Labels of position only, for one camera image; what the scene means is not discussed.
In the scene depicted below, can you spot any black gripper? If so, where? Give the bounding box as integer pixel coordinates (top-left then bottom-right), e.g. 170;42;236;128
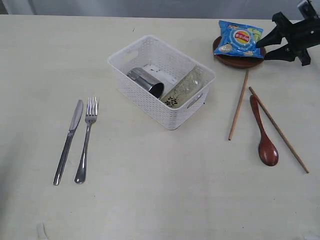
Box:
255;12;320;66

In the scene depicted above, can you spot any brown wooden plate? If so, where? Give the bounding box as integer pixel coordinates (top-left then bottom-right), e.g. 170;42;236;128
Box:
212;36;267;69

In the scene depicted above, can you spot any blue chips bag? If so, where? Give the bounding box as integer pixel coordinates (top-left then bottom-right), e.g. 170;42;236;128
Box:
214;20;264;59

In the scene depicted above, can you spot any brown wooden chopstick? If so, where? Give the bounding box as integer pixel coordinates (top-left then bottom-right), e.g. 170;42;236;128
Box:
228;70;249;141
248;86;310;174

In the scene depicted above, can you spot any brown wooden spoon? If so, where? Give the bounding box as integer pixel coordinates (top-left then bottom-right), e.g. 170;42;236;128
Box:
249;94;279;167

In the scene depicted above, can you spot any white plastic woven basket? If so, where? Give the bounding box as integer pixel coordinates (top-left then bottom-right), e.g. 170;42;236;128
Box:
107;35;216;130

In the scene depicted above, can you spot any silver metal fork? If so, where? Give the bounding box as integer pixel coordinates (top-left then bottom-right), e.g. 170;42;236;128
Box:
74;97;99;184

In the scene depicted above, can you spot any silver metal knife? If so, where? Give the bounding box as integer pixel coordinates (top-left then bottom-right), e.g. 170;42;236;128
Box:
53;100;83;186

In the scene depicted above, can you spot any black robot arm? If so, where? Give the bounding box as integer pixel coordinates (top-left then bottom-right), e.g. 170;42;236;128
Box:
255;12;320;66

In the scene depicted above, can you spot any white patterned ceramic bowl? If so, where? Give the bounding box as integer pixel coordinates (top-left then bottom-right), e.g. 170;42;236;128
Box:
160;65;204;109

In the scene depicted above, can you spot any stainless steel cup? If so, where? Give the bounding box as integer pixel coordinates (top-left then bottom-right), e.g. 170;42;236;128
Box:
126;67;165;99

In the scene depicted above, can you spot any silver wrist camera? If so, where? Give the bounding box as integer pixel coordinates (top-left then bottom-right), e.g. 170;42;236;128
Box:
297;0;320;20

